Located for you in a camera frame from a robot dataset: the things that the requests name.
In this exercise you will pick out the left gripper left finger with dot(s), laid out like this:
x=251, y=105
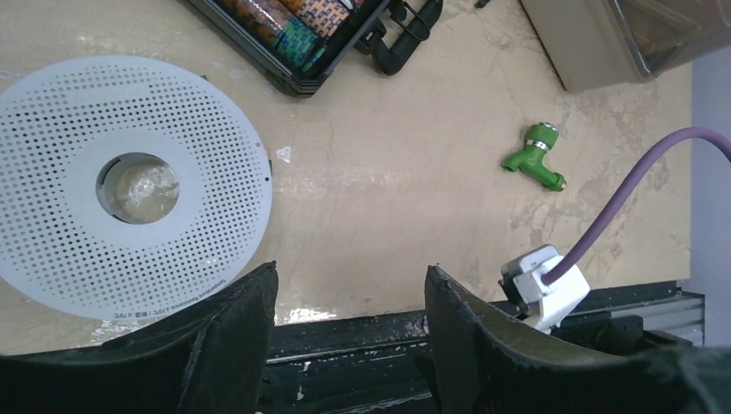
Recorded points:
x=206, y=358

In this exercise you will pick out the green plastic faucet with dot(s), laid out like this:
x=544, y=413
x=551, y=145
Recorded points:
x=538, y=140

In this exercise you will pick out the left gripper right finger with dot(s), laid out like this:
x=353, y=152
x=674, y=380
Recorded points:
x=486, y=361

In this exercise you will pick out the black table front rail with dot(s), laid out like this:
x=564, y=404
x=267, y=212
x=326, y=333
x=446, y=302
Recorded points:
x=379, y=364

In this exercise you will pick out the brown green chip row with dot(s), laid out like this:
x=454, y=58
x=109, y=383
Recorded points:
x=279, y=29

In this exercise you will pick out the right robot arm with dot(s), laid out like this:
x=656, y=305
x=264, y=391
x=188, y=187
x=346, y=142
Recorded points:
x=622, y=336

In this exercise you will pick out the translucent plastic storage box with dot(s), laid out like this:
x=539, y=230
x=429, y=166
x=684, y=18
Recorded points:
x=593, y=44

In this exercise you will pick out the white perforated cable spool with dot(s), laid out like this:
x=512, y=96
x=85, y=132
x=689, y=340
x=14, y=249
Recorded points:
x=130, y=187

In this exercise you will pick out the black poker set case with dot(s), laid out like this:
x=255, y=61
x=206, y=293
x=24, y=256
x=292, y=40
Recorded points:
x=388, y=32

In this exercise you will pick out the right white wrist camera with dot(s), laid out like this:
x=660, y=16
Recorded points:
x=540, y=305

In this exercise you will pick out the blue orange chip row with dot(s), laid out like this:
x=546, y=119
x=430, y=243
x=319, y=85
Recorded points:
x=323, y=17

